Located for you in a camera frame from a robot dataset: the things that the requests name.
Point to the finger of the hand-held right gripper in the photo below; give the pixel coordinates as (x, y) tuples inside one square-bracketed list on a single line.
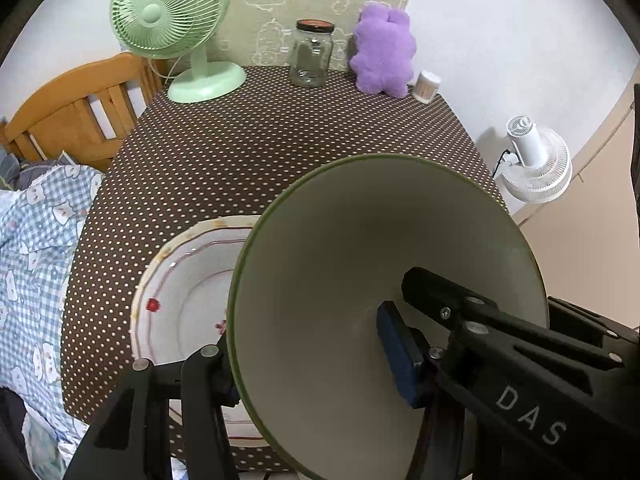
[(475, 315), (580, 317)]

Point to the floral ceramic bowl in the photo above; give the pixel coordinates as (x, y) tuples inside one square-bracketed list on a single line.
[(325, 285)]

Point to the large yellow floral plate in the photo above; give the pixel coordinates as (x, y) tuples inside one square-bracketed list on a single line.
[(215, 222)]

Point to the cotton swab container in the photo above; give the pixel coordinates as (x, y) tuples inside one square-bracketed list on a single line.
[(426, 87)]

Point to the glass jar with dark lid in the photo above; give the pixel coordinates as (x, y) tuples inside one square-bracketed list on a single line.
[(310, 60)]

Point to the white fan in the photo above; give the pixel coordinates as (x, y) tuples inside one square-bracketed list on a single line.
[(545, 170)]

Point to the blue checkered blanket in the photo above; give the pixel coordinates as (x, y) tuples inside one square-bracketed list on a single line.
[(35, 260)]

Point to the small white red-flower plate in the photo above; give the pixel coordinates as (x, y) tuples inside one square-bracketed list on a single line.
[(195, 300)]

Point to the wooden chair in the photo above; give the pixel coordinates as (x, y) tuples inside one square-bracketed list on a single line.
[(75, 95)]

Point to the brown polka dot tablecloth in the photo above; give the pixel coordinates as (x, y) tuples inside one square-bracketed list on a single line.
[(250, 160)]

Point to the purple plush toy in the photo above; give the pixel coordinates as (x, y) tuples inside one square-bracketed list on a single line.
[(382, 50)]

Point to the green desk fan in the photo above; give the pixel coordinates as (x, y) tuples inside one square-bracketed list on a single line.
[(165, 10)]

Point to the beige door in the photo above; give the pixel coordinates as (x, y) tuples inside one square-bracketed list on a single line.
[(590, 240)]

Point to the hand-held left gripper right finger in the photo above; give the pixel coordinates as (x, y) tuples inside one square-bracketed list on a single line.
[(395, 355)]

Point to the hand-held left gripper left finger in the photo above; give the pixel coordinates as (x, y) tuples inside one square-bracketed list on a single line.
[(220, 375)]

